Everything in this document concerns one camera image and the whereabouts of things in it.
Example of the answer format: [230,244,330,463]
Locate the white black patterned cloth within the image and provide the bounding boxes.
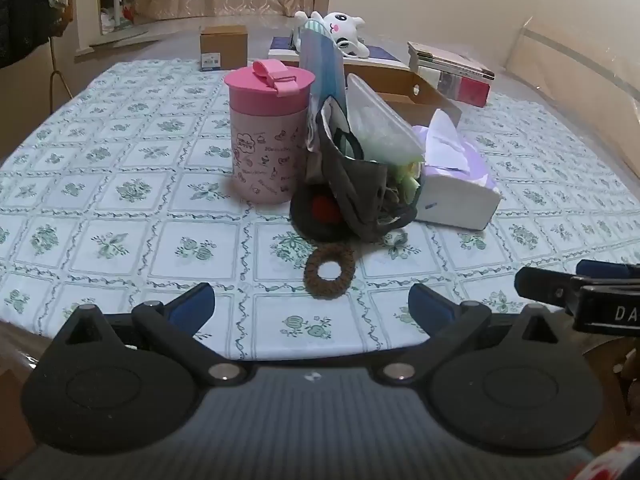
[307,96,363,161]

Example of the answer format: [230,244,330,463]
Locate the pink cover book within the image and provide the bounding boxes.
[406,41,496,82]

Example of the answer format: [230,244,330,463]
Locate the red white printed cloth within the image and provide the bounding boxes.
[575,441,640,480]

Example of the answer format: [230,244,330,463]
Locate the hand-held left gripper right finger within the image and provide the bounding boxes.
[377,282,571,387]

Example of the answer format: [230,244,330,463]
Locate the small cardboard box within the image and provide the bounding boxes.
[200,25,249,72]

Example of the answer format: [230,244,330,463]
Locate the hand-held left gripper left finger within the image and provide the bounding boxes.
[54,282,248,387]

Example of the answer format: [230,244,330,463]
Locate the thick white red book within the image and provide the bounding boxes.
[434,70,492,108]

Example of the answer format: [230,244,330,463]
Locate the clear plastic bag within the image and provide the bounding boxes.
[346,73,426,167]

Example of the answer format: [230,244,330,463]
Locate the dark grey cap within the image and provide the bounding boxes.
[306,96,417,241]

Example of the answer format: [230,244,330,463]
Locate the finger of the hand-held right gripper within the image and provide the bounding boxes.
[575,259,640,282]
[515,266,586,312]

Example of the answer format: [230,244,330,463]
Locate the black round pouch red dot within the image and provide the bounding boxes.
[290,182,353,242]

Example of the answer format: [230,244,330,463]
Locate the blue white flat box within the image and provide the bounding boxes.
[267,36,411,72]

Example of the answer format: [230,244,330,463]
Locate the purple tissue pack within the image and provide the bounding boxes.
[412,108,502,231]

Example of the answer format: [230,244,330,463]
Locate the black padded jacket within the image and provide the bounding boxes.
[0,0,56,68]

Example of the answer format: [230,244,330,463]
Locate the thin metal rack leg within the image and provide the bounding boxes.
[49,37,73,112]

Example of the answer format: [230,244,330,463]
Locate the white plush toy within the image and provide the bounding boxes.
[294,10,370,58]

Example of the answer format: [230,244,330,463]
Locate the light green cloth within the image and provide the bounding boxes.
[392,157,426,208]

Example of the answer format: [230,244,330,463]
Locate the plastic wrapped beige headboard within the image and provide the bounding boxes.
[505,15,640,181]

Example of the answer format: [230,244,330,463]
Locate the cardboard tray box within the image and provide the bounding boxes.
[342,57,463,128]

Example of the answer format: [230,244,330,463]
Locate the white fan stand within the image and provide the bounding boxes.
[92,0,151,47]

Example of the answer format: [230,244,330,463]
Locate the pink lidded cup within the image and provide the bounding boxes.
[223,59,317,205]

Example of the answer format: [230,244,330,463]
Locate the brown hair scrunchie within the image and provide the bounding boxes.
[303,242,357,300]

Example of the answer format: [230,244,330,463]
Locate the bluish clear packet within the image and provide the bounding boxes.
[298,27,347,128]

